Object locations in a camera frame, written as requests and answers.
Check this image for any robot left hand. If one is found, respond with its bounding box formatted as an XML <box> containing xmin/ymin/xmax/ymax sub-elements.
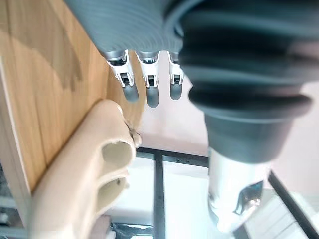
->
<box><xmin>63</xmin><ymin>0</ymin><xmax>319</xmax><ymax>233</ymax></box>

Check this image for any wooden shoe rack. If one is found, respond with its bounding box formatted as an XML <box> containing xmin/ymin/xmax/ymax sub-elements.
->
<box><xmin>0</xmin><ymin>0</ymin><xmax>145</xmax><ymax>227</ymax></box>

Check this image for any black metal side frame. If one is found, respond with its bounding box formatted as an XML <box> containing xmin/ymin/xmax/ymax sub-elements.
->
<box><xmin>136</xmin><ymin>146</ymin><xmax>319</xmax><ymax>239</ymax></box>

